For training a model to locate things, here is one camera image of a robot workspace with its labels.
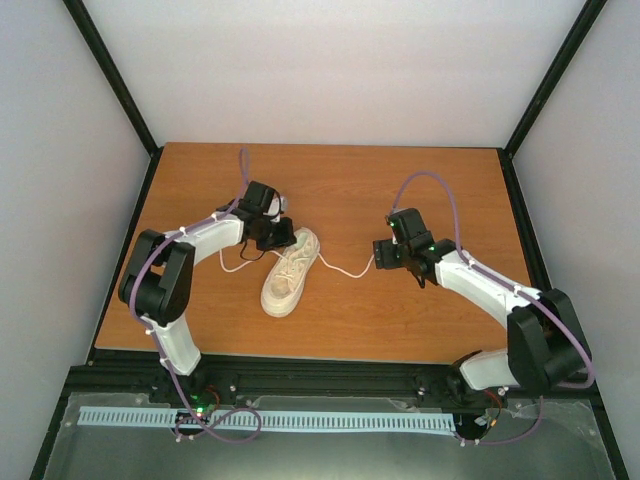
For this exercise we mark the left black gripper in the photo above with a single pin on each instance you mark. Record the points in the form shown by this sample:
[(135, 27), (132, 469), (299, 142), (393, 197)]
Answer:
[(288, 238)]

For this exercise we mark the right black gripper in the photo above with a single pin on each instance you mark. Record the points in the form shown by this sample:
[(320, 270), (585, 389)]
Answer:
[(384, 257)]

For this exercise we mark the white sneaker shoe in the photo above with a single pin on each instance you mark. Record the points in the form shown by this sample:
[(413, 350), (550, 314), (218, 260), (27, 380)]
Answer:
[(284, 285)]

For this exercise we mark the white shoelace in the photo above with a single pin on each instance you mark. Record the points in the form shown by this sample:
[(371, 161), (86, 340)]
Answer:
[(246, 262)]

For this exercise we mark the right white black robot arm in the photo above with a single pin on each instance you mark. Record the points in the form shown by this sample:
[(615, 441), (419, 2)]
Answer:
[(546, 347)]

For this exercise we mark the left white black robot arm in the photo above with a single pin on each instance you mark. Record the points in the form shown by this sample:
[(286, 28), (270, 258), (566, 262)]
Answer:
[(156, 283)]

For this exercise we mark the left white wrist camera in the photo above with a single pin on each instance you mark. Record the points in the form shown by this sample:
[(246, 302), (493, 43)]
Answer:
[(278, 208)]

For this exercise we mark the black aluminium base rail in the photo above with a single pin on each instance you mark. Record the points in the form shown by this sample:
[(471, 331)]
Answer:
[(233, 380)]

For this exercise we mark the light blue slotted cable duct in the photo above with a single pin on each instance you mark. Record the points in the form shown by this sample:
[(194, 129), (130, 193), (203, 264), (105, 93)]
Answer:
[(271, 421)]

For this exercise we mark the left black frame post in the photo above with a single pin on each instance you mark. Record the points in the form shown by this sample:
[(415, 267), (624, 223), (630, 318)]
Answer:
[(86, 26)]

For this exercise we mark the black frame post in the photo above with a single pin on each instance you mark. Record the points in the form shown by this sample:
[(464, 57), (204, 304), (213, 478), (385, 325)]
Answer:
[(86, 26), (572, 42)]

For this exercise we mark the right black frame post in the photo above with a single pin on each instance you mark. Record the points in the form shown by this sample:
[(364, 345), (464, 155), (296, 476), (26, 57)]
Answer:
[(572, 42)]

